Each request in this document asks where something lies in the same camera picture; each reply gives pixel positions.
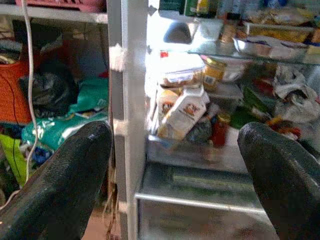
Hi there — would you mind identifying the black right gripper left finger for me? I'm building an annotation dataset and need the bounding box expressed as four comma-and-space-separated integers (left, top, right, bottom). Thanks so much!
0, 121, 114, 240

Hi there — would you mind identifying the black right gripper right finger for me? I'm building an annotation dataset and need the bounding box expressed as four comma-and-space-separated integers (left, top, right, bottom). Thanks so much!
236, 121, 320, 240

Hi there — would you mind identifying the round metal plate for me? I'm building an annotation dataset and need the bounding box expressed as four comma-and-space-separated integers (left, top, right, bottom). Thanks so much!
232, 36, 311, 60

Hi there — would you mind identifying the purple snack packet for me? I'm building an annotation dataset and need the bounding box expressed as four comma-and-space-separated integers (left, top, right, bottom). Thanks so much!
247, 36, 308, 51

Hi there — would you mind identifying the clear fridge crisper drawer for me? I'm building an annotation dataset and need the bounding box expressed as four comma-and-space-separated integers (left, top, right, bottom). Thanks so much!
134, 162, 278, 240

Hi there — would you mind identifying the white fridge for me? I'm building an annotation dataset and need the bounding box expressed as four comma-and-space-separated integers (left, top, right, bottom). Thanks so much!
107, 0, 320, 240

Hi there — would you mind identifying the yellow green cloth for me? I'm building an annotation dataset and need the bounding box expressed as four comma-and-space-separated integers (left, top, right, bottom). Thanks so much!
0, 133, 28, 187

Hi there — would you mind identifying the small red bottle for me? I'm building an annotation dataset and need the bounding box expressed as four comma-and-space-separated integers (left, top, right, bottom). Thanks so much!
212, 119, 229, 147

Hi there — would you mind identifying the green vegetable bag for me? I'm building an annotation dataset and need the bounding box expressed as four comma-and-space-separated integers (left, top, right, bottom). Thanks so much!
229, 86, 273, 130

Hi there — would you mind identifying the grey striped bag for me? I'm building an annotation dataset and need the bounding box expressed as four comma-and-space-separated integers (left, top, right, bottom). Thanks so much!
19, 71, 78, 118

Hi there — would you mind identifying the white crumpled plastic bag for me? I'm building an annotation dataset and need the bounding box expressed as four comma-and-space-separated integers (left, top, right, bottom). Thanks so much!
272, 66, 320, 121

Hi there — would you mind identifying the teal plastic packet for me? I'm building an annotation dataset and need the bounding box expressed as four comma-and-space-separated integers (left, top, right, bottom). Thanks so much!
21, 77, 111, 151

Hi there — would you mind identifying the white milk carton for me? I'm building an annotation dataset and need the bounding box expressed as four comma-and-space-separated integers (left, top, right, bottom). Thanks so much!
157, 86, 211, 141

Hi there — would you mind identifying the yellow glass jar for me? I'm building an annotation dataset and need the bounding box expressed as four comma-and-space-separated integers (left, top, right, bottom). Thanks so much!
202, 58, 227, 91

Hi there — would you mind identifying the clear plastic food container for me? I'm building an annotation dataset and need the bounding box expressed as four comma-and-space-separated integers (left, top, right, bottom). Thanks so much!
159, 62, 206, 89

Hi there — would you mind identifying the yellow food box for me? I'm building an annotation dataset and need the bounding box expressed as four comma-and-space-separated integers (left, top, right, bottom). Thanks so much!
247, 23, 316, 43

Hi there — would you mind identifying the pink plastic basket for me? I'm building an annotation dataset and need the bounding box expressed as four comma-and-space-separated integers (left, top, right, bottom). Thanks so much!
14, 0, 108, 13

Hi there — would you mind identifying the white hanging cable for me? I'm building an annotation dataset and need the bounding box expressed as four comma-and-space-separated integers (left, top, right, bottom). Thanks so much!
0, 0, 38, 211

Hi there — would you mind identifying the white wall shelf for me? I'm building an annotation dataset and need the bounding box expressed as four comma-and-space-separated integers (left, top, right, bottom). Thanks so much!
0, 4, 109, 25

